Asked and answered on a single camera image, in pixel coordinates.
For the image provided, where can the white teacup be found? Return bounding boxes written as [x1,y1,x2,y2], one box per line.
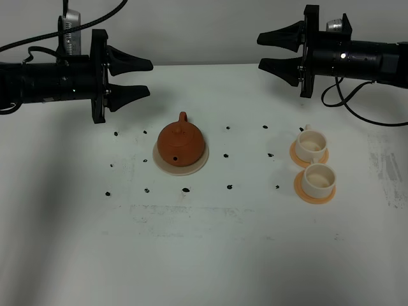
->
[301,159,337,200]
[295,124,328,163]

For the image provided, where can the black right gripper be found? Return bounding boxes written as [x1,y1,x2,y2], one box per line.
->
[257,4,350,98]

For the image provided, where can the orange saucer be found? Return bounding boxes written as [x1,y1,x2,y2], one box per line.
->
[289,142,329,168]
[293,171,336,205]

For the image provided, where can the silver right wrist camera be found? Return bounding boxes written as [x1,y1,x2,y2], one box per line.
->
[326,13,353,41]

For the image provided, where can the white near teacup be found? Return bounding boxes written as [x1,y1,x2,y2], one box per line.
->
[301,159,337,200]

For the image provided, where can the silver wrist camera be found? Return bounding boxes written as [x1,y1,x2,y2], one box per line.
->
[56,8,82,56]
[326,13,353,41]

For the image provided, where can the beige round teapot coaster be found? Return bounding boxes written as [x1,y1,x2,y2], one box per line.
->
[152,141,209,176]

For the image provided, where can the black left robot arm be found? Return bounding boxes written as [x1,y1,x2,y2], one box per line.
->
[1,29,153,124]

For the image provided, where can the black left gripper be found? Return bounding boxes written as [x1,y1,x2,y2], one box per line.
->
[62,29,154,123]

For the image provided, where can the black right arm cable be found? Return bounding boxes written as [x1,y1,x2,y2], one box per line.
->
[321,76,408,127]

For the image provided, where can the orange near saucer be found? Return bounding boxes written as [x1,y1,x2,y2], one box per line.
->
[293,171,336,205]

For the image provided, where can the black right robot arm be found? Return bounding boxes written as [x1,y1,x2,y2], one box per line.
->
[257,4,407,98]

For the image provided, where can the black braided camera cable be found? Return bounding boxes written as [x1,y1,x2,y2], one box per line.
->
[0,0,128,54]

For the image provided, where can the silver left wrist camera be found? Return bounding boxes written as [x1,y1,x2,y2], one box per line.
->
[56,8,82,56]

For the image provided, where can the brown clay teapot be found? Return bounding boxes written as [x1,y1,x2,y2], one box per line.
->
[157,112,205,167]

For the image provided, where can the orange far saucer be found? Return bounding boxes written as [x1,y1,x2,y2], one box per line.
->
[289,142,329,168]

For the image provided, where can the white far teacup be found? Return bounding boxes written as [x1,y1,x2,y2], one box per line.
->
[295,124,328,163]

